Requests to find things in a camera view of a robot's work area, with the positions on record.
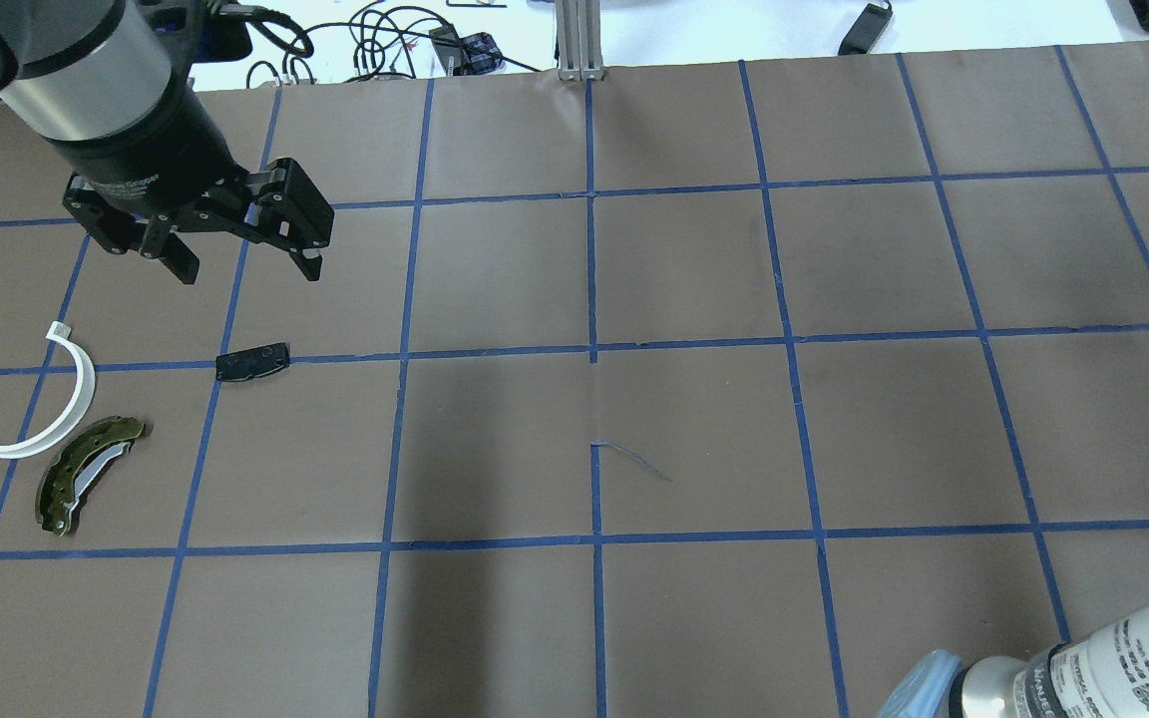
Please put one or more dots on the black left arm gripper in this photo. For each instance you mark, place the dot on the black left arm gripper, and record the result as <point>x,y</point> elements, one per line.
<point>148,145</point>

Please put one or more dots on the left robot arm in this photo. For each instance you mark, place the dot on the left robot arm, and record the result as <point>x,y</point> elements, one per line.
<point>106,85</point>

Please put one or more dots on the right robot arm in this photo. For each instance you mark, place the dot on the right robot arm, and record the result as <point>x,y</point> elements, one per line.
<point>1104,675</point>

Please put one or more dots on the black brake pad plate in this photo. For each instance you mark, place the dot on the black brake pad plate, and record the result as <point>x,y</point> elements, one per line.
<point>252,363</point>

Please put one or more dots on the green brake shoe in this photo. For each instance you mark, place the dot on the green brake shoe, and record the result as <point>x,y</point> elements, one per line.
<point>79,465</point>

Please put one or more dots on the black power adapter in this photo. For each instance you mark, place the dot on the black power adapter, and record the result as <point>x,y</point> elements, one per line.
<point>867,29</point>

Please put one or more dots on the aluminium frame post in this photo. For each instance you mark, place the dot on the aluminium frame post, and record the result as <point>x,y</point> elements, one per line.
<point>578,39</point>

